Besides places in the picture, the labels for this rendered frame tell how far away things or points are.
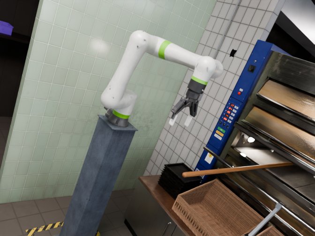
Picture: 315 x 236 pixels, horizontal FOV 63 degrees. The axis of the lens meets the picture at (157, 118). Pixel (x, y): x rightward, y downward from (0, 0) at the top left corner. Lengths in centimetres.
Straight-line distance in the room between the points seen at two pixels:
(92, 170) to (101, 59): 96
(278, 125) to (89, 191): 158
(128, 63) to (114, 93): 21
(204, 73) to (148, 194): 145
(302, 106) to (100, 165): 158
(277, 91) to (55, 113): 189
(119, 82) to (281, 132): 137
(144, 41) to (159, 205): 145
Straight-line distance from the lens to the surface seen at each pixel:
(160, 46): 164
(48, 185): 283
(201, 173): 165
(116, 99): 163
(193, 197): 248
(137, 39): 153
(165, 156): 307
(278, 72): 240
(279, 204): 194
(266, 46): 248
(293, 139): 228
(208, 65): 136
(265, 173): 237
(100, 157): 187
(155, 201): 242
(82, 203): 212
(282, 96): 234
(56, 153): 262
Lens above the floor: 185
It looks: 16 degrees down
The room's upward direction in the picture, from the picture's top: 22 degrees clockwise
